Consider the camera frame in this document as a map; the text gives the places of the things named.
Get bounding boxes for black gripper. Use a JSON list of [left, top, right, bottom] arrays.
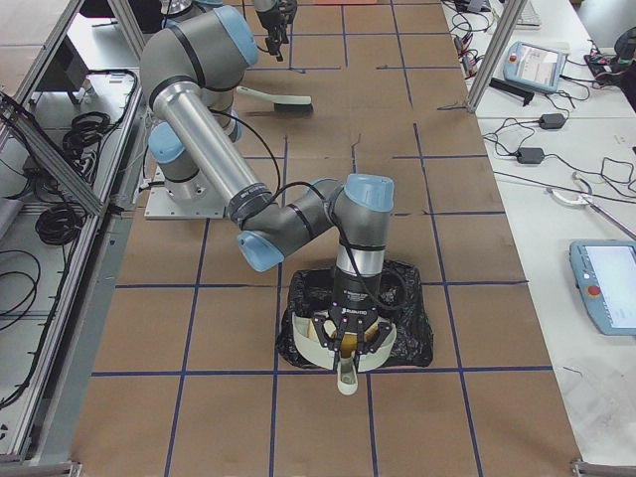
[[253, 0, 297, 53], [311, 267, 393, 356]]

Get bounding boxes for white bread slice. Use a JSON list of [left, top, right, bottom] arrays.
[[307, 320, 328, 343]]

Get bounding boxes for yellow potato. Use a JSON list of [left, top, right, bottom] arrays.
[[340, 333, 358, 357]]

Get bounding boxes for pale green dustpan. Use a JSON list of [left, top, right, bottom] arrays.
[[291, 312, 397, 396]]

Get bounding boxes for white hand brush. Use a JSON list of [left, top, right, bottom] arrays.
[[236, 85, 313, 114]]

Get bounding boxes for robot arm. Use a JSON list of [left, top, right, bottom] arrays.
[[161, 0, 297, 62], [140, 5, 397, 366]]

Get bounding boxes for black trash bag bin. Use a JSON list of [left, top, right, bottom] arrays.
[[275, 259, 433, 369]]

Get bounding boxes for black power adapter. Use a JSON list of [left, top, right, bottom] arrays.
[[538, 113, 567, 130], [515, 147, 545, 165]]

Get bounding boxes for blue teach pendant near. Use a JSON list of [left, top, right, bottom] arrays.
[[569, 239, 635, 336]]

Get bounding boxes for blue teach pendant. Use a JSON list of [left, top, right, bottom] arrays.
[[569, 239, 635, 336], [503, 42, 566, 93]]

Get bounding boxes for blue teach pendant far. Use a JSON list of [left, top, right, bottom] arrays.
[[503, 42, 566, 93]]

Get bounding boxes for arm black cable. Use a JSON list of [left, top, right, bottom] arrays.
[[213, 108, 413, 312]]

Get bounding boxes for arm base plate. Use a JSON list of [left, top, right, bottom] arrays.
[[144, 167, 226, 220]]

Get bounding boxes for coiled black cables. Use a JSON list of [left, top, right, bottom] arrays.
[[34, 111, 113, 247]]

